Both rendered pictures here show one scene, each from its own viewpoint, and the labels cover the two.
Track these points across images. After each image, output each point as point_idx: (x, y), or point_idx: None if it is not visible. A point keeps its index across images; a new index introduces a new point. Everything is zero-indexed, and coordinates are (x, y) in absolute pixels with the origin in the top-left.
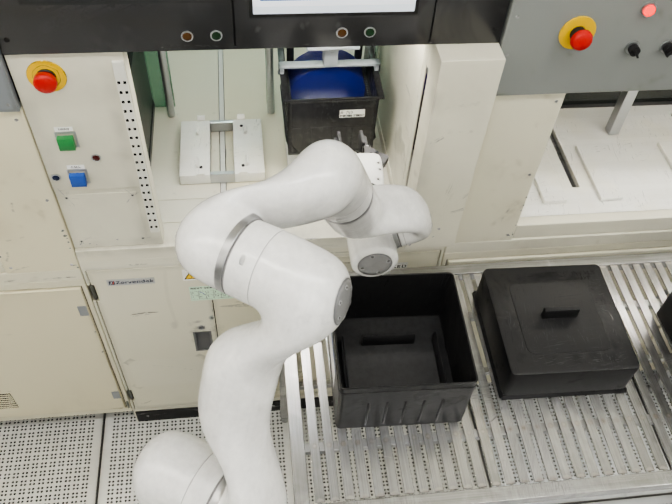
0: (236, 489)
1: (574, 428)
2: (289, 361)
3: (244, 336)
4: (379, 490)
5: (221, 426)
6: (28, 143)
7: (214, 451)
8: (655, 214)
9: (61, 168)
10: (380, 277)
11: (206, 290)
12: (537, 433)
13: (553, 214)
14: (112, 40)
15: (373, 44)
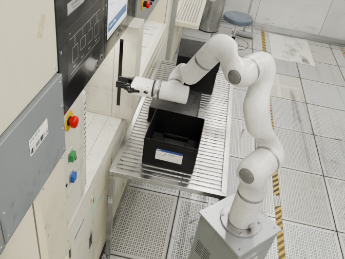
0: (278, 139)
1: (209, 120)
2: (156, 179)
3: (261, 91)
4: (219, 171)
5: (270, 123)
6: (63, 170)
7: (271, 134)
8: (145, 64)
9: (68, 177)
10: (150, 125)
11: (93, 205)
12: (208, 128)
13: None
14: (84, 81)
15: (121, 35)
